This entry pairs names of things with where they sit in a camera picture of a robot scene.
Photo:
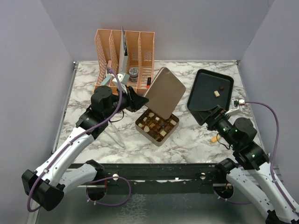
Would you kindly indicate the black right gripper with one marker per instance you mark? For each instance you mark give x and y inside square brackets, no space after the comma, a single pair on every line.
[216,114]

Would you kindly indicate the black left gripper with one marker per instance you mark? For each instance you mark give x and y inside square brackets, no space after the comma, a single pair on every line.
[135,100]

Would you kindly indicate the rose gold tin lid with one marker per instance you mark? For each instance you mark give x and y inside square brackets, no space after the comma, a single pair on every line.
[164,93]

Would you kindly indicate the gold chocolate tin box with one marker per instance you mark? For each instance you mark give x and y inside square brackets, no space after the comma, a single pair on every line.
[155,128]

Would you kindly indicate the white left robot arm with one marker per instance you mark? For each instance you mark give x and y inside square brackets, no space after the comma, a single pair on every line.
[48,183]

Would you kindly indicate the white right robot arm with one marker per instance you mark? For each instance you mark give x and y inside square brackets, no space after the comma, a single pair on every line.
[251,172]

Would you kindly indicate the cream square chocolate piece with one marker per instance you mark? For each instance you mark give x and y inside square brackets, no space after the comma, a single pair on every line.
[216,93]

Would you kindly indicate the tan stick on table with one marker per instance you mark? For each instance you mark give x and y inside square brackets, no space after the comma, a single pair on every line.
[214,139]

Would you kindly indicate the black orange marker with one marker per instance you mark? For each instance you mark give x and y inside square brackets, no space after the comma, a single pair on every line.
[148,82]

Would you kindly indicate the small round patterned jar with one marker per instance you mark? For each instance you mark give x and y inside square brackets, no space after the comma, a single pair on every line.
[133,74]

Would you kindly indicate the black plastic tray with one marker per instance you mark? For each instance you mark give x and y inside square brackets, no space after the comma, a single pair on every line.
[202,96]

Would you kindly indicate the white upright booklet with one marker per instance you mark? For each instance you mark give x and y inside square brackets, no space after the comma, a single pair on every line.
[123,55]

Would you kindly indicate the peach plastic desk organizer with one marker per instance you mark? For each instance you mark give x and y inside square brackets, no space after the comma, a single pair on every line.
[130,52]

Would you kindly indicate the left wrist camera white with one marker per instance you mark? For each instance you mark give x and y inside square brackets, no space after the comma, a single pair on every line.
[123,78]

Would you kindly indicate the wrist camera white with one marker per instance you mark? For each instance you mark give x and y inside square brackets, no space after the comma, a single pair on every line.
[123,78]
[236,105]

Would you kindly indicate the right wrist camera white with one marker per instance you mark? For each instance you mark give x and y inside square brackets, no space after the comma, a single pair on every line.
[236,105]

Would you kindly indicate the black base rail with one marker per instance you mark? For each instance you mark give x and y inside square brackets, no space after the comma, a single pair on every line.
[168,178]

